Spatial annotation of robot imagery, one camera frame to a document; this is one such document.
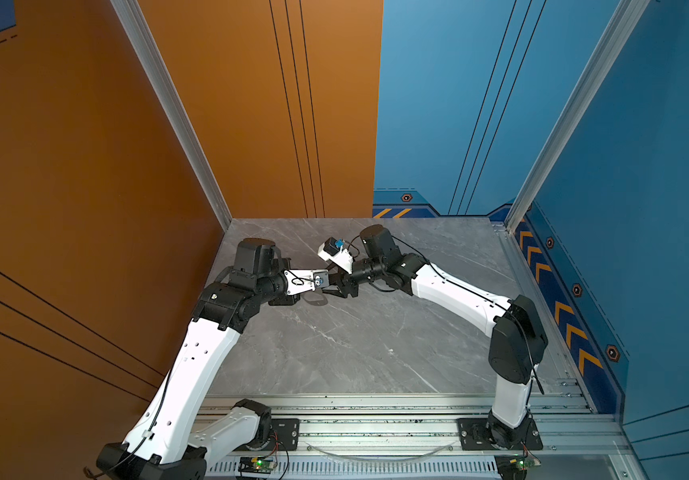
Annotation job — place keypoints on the left aluminium corner post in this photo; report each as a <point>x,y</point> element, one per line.
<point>138,32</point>

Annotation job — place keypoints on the right aluminium corner post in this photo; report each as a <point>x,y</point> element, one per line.
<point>622,24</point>

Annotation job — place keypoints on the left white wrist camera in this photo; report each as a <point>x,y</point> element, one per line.
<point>302,281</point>

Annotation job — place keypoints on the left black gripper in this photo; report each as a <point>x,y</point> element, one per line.
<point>285,300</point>

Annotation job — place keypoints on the small circuit board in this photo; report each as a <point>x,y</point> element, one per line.
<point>516,468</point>
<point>256,467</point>

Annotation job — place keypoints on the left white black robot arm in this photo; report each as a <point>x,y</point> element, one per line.
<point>162,445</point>

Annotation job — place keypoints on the aluminium front rail frame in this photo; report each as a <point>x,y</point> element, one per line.
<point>415,436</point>

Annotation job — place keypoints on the left small circuit board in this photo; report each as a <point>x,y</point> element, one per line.
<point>256,467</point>

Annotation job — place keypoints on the aluminium corner post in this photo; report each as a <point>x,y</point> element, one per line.
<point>138,32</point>
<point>622,24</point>

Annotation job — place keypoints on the right small circuit board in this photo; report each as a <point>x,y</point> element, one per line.
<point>516,468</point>

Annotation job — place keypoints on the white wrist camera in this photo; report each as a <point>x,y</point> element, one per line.
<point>335,251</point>
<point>302,281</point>

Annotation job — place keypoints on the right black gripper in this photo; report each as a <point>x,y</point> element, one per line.
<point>343,286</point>

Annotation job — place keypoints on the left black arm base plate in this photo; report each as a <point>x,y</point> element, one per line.
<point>287,430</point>

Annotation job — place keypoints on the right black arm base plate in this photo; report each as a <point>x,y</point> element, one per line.
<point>470,433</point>

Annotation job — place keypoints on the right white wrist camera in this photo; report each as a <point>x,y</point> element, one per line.
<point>335,251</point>

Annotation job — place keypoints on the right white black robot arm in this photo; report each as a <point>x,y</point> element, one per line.
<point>518,340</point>

